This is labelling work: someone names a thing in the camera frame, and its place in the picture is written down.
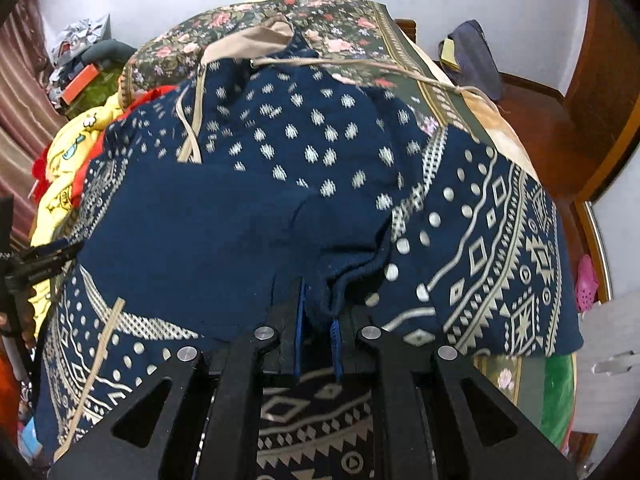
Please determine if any dark grey cushion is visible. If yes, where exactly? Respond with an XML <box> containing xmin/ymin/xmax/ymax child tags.
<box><xmin>77</xmin><ymin>39</ymin><xmax>139</xmax><ymax>69</ymax></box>

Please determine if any red cloth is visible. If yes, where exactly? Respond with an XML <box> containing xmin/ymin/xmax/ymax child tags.
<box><xmin>31</xmin><ymin>85</ymin><xmax>177</xmax><ymax>206</ymax></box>

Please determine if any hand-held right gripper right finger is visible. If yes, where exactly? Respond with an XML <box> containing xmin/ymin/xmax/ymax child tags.
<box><xmin>330</xmin><ymin>310</ymin><xmax>593</xmax><ymax>480</ymax></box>

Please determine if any yellow cartoon print cloth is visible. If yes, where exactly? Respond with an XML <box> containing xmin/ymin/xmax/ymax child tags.
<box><xmin>27</xmin><ymin>92</ymin><xmax>126</xmax><ymax>336</ymax></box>

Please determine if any navy patterned hooded garment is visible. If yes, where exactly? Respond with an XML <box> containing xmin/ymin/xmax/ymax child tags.
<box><xmin>32</xmin><ymin>35</ymin><xmax>583</xmax><ymax>480</ymax></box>

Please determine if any striped brown curtain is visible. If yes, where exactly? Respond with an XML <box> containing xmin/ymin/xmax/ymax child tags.
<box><xmin>0</xmin><ymin>0</ymin><xmax>67</xmax><ymax>253</ymax></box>

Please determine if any green blanket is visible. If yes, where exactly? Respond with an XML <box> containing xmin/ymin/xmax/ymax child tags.
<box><xmin>536</xmin><ymin>352</ymin><xmax>579</xmax><ymax>443</ymax></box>

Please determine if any dark navy bag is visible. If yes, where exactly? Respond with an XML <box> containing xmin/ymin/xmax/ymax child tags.
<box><xmin>439</xmin><ymin>20</ymin><xmax>504</xmax><ymax>102</ymax></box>

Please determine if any wooden door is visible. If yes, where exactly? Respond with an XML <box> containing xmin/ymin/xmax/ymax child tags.
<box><xmin>562</xmin><ymin>0</ymin><xmax>640</xmax><ymax>203</ymax></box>

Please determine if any pink shoe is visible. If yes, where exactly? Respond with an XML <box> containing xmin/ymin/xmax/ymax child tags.
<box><xmin>575</xmin><ymin>255</ymin><xmax>600</xmax><ymax>314</ymax></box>

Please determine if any orange box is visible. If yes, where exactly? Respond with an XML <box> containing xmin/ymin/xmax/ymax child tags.
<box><xmin>60</xmin><ymin>64</ymin><xmax>99</xmax><ymax>104</ymax></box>

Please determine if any beige blanket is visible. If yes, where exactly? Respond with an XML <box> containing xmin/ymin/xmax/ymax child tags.
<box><xmin>440</xmin><ymin>62</ymin><xmax>543</xmax><ymax>183</ymax></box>

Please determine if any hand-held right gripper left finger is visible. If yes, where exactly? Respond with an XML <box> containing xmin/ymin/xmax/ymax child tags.
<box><xmin>47</xmin><ymin>277</ymin><xmax>307</xmax><ymax>480</ymax></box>

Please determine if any pile of clutter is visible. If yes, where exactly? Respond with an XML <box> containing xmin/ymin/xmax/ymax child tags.
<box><xmin>47</xmin><ymin>14</ymin><xmax>113</xmax><ymax>106</ymax></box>

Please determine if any floral bedspread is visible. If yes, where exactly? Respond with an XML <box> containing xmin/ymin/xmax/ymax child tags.
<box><xmin>122</xmin><ymin>0</ymin><xmax>531</xmax><ymax>426</ymax></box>

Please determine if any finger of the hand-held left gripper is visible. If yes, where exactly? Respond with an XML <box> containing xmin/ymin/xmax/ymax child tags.
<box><xmin>5</xmin><ymin>240</ymin><xmax>84</xmax><ymax>282</ymax></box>

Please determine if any green cloth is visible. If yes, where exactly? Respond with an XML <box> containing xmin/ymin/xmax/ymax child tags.
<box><xmin>65</xmin><ymin>67</ymin><xmax>126</xmax><ymax>122</ymax></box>

